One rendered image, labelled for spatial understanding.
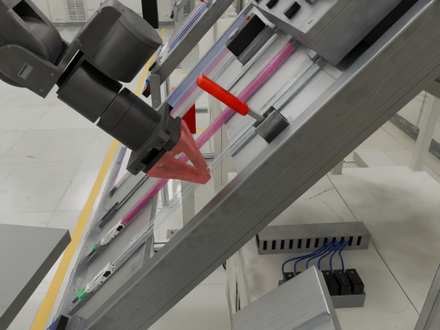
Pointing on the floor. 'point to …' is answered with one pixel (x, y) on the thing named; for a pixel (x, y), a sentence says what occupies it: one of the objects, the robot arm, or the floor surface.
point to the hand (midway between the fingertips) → (203, 174)
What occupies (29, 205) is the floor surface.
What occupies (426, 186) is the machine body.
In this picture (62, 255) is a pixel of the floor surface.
